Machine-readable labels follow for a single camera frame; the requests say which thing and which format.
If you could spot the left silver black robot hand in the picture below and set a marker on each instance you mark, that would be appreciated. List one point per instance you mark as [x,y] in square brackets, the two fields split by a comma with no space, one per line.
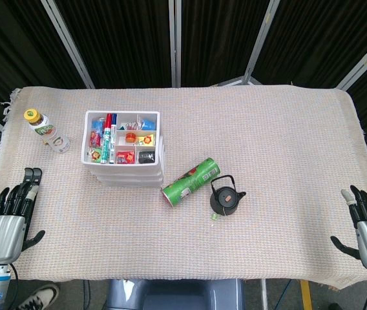
[4,232]

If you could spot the clear plastic storage bin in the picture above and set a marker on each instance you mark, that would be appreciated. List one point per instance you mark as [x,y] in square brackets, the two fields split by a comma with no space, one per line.
[132,184]
[128,178]
[125,172]

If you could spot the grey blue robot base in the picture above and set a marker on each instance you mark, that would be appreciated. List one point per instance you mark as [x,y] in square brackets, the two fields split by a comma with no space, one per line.
[170,295]

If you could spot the white drawer organizer box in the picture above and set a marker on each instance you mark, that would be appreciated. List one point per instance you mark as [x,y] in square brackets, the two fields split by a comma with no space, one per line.
[122,166]

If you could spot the black folding stand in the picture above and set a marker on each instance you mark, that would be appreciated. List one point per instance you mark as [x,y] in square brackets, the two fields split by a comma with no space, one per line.
[32,174]

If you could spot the beige sneaker shoe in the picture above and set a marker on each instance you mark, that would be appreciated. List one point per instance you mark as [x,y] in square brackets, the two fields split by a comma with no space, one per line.
[39,297]

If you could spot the yellow cap drink bottle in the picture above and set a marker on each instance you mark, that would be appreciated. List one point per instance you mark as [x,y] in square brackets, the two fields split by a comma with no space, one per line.
[46,130]

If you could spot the lion print sticker packet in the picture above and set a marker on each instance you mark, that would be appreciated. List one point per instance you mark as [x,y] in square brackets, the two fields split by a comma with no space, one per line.
[97,155]

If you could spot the white table leg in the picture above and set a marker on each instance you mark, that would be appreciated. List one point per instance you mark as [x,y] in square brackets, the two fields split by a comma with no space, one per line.
[264,294]

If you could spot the red candy packet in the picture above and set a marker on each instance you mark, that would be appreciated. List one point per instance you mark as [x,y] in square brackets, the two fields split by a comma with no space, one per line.
[95,139]

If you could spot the red cap marker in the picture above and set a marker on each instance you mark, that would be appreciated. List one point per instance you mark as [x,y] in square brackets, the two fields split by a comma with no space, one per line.
[107,139]

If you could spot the beige woven tablecloth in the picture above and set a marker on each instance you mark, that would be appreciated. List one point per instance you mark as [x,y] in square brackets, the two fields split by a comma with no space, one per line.
[267,145]

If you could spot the blue candy packet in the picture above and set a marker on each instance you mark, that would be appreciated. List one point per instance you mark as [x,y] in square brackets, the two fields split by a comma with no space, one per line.
[98,125]

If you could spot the blue cap marker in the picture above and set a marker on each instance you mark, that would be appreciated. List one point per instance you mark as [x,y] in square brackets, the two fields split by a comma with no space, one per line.
[113,135]

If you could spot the black teapot kettle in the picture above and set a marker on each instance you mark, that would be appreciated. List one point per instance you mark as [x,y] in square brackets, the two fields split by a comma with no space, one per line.
[224,200]

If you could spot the small orange round tin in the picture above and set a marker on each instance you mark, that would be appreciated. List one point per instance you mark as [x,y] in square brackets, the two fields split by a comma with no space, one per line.
[130,137]

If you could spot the small green tea tag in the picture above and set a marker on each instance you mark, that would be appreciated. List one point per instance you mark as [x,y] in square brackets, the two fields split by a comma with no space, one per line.
[215,217]

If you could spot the small white red packet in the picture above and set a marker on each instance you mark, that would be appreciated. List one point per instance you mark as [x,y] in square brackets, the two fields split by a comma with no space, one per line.
[130,125]

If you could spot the yellow red snack packet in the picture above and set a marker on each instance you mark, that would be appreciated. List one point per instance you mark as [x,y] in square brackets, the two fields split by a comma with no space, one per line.
[148,139]

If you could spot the blue foil packet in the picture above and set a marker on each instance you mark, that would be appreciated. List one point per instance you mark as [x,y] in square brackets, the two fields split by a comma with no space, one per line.
[149,124]

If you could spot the green chips can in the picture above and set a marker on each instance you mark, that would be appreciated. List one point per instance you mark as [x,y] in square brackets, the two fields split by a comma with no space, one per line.
[190,181]

